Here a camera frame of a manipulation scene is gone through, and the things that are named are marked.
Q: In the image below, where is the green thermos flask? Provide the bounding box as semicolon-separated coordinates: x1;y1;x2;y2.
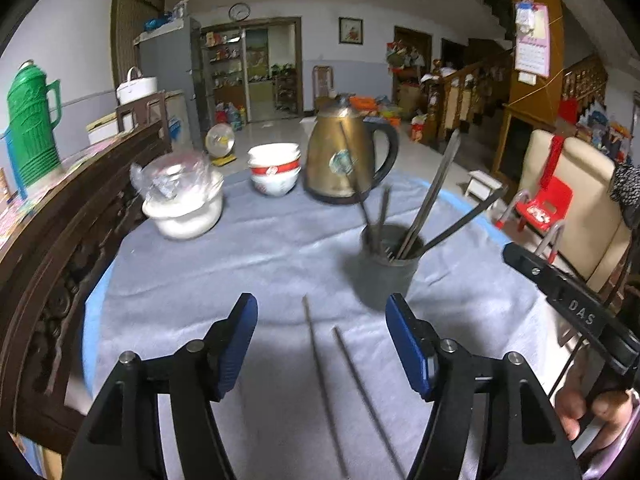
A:
6;61;63;188

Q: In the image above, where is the beige sofa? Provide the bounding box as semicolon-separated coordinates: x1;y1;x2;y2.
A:
520;129;633;292

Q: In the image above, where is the grey towel tablecloth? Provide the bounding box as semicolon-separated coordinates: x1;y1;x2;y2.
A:
82;167;571;480

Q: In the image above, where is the speckled knit cloth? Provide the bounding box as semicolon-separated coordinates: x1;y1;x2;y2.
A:
610;162;640;231

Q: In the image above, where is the small electric fan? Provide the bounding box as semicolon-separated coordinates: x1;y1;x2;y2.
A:
206;125;239;166

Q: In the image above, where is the wooden stair railing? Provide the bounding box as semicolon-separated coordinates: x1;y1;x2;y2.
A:
430;52;516;142

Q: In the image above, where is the wooden door frame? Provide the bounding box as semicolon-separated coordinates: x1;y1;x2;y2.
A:
200;16;304;123

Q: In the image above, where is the wooden chair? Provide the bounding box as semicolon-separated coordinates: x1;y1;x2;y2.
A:
312;65;336;106

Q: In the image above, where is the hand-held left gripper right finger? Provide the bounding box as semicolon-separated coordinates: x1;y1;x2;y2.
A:
385;292;583;480

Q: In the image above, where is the white pot with handle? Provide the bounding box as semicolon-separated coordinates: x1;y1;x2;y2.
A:
116;66;160;106

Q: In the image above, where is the grey refrigerator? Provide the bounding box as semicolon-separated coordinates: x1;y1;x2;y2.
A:
137;17;203;151

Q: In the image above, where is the red plastic chair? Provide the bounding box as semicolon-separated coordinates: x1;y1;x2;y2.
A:
500;177;574;264

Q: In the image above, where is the dark carved wooden bench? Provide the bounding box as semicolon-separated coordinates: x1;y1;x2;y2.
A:
0;90;173;456

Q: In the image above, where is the white bowl with plastic cover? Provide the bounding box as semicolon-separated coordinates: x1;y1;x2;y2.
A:
130;152;225;241

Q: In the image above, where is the wall calendar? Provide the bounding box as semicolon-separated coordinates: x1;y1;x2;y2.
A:
514;1;551;77

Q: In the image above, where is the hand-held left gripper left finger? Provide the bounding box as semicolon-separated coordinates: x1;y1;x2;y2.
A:
70;292;259;480

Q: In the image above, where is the white box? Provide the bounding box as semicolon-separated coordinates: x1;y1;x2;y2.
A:
87;115;122;147

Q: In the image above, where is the small white stool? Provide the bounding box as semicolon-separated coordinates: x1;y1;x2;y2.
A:
464;170;504;199

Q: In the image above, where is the blue table cover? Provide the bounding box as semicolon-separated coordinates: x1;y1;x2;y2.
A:
81;170;506;396

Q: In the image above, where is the person's right hand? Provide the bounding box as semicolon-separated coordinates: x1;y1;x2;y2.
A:
555;356;635;454

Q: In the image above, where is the framed wall picture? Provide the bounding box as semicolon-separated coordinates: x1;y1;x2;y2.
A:
338;17;364;46

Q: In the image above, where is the gold electric kettle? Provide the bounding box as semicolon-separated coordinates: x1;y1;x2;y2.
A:
304;92;399;205

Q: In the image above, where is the grey metal utensil cup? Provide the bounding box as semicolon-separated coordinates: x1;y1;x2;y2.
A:
360;224;425;311

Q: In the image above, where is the dark metal chopstick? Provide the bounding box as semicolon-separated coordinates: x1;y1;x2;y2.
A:
332;326;407;480
302;295;350;480

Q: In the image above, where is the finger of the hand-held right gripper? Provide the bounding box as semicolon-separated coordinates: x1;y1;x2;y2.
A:
502;242;563;301

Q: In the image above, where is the bundle of dark chopsticks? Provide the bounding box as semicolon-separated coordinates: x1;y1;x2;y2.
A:
337;122;507;262

